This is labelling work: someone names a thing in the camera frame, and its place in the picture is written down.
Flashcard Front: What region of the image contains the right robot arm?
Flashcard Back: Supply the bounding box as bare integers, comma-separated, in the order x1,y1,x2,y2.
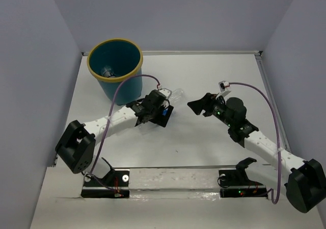
187,93,325,213

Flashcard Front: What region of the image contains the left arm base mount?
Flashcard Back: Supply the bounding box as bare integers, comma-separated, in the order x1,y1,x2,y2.
81,158,130,199

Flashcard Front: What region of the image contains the blue label Pocari bottle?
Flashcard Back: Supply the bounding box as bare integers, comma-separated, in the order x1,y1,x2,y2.
162,108,168,116

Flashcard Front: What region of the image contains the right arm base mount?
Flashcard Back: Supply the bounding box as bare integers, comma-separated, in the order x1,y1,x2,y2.
217,158,268,198

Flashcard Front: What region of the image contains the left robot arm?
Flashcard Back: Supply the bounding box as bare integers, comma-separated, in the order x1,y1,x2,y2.
55,88,174,186

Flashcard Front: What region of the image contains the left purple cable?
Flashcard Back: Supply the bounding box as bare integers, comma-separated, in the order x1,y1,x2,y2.
86,74,161,191

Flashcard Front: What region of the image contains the clear bottle with black label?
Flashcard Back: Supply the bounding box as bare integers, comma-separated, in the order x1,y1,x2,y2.
100,65,116,78

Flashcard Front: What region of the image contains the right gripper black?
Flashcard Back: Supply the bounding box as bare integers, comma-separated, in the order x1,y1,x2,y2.
187,92,233,128

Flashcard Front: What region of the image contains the large crushed clear bottle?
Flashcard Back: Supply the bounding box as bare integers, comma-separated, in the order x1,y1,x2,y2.
169,88,185,107

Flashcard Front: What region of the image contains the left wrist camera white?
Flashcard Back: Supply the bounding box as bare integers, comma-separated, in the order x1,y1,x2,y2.
158,88,172,99

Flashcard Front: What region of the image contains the teal bin with yellow rim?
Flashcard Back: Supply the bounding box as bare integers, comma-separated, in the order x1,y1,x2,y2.
87,38,143,106

